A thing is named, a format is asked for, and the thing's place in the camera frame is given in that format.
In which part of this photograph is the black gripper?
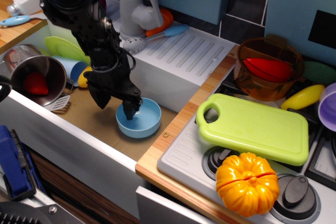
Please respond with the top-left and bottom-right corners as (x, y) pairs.
(84, 48), (143, 120)

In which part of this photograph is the light blue bowl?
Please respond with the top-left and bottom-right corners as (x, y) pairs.
(116, 98), (162, 138)

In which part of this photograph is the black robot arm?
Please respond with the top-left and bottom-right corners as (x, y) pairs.
(40, 0), (142, 120)

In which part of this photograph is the purple bowl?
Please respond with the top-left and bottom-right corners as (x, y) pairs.
(318, 83), (336, 132)

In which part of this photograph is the yellow toy corn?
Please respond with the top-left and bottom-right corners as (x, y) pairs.
(78, 66), (92, 88)

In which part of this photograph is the light blue cup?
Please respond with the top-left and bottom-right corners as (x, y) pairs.
(52, 56), (88, 87)

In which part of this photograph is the white slotted spatula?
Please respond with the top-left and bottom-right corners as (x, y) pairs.
(45, 95), (70, 111)

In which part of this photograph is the steel pot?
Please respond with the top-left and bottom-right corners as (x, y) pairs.
(1, 55), (68, 106)

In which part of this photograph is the green plastic plate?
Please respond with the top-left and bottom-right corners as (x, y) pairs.
(41, 36), (90, 65)

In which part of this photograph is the red toy strawberry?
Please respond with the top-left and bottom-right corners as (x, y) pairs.
(23, 72), (49, 95)

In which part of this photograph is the grey toy faucet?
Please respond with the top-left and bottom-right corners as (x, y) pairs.
(120, 0), (164, 40)

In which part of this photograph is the blue clamp block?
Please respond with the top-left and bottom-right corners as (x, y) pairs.
(1, 125), (36, 201)

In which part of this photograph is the white bottle silver cap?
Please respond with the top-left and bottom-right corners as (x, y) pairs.
(7, 0), (41, 17)

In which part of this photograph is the orange toy pumpkin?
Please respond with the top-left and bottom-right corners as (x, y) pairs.
(216, 153), (280, 217)

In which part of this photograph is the red toy pepper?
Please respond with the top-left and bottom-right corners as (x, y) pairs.
(243, 58), (291, 83)

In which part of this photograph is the green cutting board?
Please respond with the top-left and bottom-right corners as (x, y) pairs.
(196, 93), (309, 166)

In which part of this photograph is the transparent orange pot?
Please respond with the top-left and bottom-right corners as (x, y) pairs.
(233, 37), (305, 101)

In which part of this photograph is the yellow toy banana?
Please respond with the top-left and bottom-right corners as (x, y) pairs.
(281, 84), (325, 110)

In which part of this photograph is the grey stove knob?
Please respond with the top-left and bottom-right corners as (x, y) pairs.
(270, 174), (321, 223)

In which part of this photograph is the grey slotted spoon blue handle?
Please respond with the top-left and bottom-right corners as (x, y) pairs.
(123, 24), (189, 54)

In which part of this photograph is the blue handled utensil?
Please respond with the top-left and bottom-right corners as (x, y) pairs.
(1, 13), (47, 27)

